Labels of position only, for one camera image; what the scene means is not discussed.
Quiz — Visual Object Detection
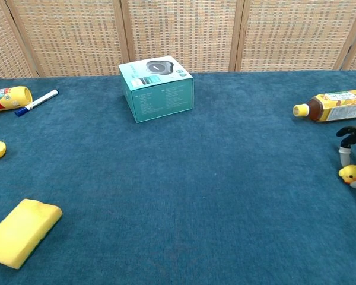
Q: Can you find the teal cardboard product box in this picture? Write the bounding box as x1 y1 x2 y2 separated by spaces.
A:
118 55 195 124

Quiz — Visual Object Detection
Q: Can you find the yellow and red can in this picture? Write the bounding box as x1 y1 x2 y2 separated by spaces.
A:
0 85 33 113

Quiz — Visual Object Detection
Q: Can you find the tea bottle with yellow label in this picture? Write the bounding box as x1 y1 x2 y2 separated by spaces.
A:
292 89 356 123

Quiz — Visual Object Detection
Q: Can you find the white marker with blue cap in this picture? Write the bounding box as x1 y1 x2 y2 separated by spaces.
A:
14 89 59 117

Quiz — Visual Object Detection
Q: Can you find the yellow rubber duck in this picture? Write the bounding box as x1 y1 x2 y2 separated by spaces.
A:
338 164 356 185

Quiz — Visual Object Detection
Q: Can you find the yellow sponge with green backing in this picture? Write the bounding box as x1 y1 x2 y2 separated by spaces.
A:
0 198 63 270

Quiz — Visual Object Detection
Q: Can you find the woven wicker folding screen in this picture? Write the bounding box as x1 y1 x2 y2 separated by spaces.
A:
0 0 356 80

